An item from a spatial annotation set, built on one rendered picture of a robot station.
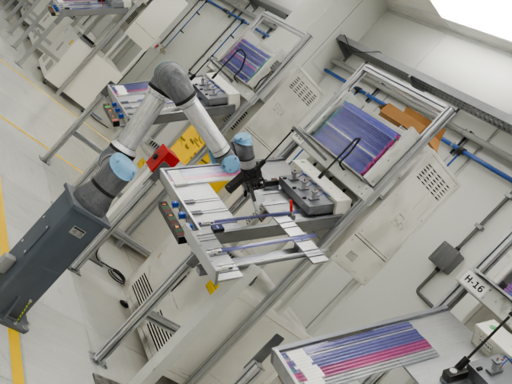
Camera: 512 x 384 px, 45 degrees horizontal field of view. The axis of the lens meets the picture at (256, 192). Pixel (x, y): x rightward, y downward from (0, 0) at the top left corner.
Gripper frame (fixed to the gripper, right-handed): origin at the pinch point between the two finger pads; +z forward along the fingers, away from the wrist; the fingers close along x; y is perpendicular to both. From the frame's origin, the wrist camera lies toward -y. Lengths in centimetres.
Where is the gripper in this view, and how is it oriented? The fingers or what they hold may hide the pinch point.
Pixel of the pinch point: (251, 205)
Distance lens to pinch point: 282.3
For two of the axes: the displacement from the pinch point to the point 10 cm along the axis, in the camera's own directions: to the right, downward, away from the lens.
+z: 1.5, 8.4, 5.2
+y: 9.1, -3.2, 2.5
